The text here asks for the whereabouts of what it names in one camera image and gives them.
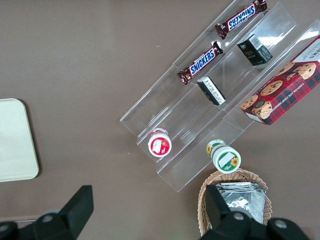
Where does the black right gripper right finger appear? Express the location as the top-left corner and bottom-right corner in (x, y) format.
(199, 184), (311, 240)

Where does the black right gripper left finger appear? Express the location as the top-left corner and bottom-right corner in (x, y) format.
(0, 185), (95, 240)

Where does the light tan wicker basket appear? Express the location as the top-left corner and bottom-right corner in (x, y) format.
(197, 168), (273, 238)

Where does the cream plastic tray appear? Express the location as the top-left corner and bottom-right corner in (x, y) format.
(0, 98), (40, 183)

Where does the silver foil packet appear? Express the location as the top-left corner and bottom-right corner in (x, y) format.
(214, 181), (266, 225)

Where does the green lid sunflower cup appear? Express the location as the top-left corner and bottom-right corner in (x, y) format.
(205, 138), (242, 174)

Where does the red lid cup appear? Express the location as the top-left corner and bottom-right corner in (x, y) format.
(147, 127), (173, 158)

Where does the clear acrylic stepped display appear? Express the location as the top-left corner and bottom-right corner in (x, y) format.
(119, 0), (320, 193)

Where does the small black box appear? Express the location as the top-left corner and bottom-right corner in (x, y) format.
(236, 33), (274, 67)
(196, 76), (227, 107)

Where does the red tartan cookie box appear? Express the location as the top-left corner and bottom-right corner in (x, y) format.
(240, 35), (320, 127)

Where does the Snickers chocolate bar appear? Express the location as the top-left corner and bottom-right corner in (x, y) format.
(215, 0), (268, 41)
(177, 41), (224, 86)

